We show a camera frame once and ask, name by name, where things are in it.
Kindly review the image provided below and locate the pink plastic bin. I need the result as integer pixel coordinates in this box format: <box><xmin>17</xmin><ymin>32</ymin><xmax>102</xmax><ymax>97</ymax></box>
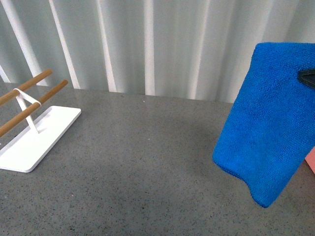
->
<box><xmin>305</xmin><ymin>147</ymin><xmax>315</xmax><ymax>174</ymax></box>

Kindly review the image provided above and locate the blue microfiber cloth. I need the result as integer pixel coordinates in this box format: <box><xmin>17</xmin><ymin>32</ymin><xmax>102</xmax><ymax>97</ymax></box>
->
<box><xmin>213</xmin><ymin>42</ymin><xmax>315</xmax><ymax>207</ymax></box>

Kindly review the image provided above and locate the white rack with wooden bars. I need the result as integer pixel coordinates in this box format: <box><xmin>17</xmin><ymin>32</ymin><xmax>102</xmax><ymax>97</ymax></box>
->
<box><xmin>0</xmin><ymin>69</ymin><xmax>81</xmax><ymax>173</ymax></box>

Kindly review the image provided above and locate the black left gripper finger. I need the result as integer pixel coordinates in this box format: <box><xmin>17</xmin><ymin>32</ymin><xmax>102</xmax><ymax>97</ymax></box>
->
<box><xmin>298</xmin><ymin>68</ymin><xmax>315</xmax><ymax>88</ymax></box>

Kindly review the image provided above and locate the white pleated curtain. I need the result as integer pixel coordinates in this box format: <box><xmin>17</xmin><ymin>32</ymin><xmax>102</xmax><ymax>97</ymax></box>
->
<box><xmin>0</xmin><ymin>0</ymin><xmax>315</xmax><ymax>102</ymax></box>

